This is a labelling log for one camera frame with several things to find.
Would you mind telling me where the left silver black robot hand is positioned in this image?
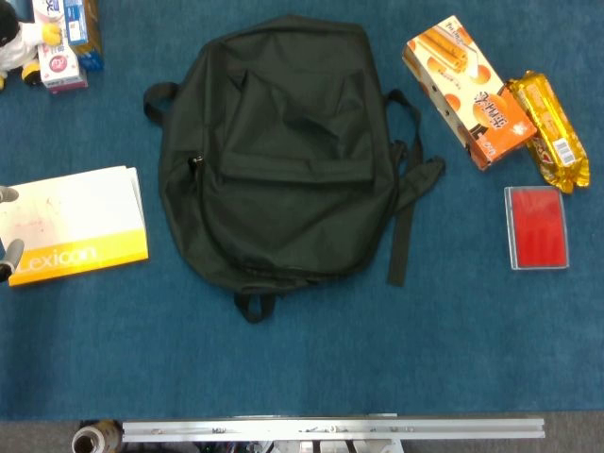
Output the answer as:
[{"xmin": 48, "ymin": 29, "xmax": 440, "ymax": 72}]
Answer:
[{"xmin": 0, "ymin": 185, "xmax": 25, "ymax": 285}]

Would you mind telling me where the white yellow Lexicon book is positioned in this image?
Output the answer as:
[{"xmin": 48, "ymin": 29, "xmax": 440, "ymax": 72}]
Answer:
[{"xmin": 0, "ymin": 165, "xmax": 150, "ymax": 288}]

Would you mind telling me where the black backpack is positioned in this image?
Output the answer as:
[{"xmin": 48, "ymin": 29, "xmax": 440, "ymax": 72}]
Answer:
[{"xmin": 143, "ymin": 13, "xmax": 446, "ymax": 325}]

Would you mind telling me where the white pink toothpaste box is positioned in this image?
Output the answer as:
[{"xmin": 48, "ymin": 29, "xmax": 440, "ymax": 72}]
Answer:
[{"xmin": 37, "ymin": 42, "xmax": 90, "ymax": 93}]

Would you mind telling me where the brown tape roll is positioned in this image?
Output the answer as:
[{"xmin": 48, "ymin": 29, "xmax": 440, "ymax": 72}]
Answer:
[{"xmin": 71, "ymin": 419, "xmax": 125, "ymax": 453}]

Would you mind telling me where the penguin plush toy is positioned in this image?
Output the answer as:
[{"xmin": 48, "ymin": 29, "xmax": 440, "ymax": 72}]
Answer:
[{"xmin": 0, "ymin": 0, "xmax": 63, "ymax": 91}]

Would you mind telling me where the small blue box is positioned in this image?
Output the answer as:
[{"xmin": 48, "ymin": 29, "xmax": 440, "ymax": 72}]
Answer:
[{"xmin": 76, "ymin": 46, "xmax": 106, "ymax": 73}]

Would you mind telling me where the blue white brown box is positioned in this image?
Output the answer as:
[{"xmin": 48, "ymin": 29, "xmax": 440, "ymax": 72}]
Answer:
[{"xmin": 62, "ymin": 0, "xmax": 103, "ymax": 56}]

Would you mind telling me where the white box blue lettering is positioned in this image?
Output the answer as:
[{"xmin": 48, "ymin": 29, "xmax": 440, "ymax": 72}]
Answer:
[{"xmin": 31, "ymin": 0, "xmax": 68, "ymax": 47}]

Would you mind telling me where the orange biscuit roll box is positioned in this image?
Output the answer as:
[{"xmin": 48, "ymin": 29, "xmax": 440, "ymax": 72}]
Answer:
[{"xmin": 401, "ymin": 15, "xmax": 539, "ymax": 172}]

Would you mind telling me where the red case clear cover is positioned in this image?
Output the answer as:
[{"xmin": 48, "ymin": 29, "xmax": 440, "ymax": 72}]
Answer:
[{"xmin": 503, "ymin": 185, "xmax": 571, "ymax": 272}]

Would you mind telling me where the gold foil snack package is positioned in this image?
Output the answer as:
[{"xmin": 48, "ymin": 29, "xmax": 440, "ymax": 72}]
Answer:
[{"xmin": 506, "ymin": 70, "xmax": 592, "ymax": 195}]

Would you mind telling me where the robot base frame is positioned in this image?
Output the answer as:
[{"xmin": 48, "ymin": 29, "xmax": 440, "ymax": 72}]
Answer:
[{"xmin": 193, "ymin": 440, "xmax": 405, "ymax": 453}]

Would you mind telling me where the aluminium profile rail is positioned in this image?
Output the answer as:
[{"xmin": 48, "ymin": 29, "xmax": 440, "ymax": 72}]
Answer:
[{"xmin": 121, "ymin": 415, "xmax": 547, "ymax": 444}]

